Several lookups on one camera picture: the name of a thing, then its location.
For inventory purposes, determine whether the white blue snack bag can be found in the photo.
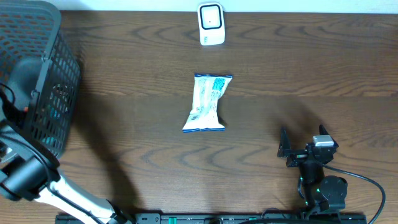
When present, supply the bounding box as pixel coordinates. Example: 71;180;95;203
182;73;233;133

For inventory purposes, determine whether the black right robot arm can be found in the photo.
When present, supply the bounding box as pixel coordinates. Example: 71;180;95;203
277;125;348;220

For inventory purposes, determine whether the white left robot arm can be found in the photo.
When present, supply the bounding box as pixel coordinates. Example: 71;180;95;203
1;119;135;223

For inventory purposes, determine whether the white barcode scanner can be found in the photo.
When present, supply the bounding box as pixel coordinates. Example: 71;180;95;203
197;2;226;46

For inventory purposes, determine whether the grey plastic mesh basket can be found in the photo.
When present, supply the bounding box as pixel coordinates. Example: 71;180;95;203
1;1;81;157

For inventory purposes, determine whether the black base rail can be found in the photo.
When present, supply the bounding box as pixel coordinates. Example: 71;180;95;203
55;212;368;224

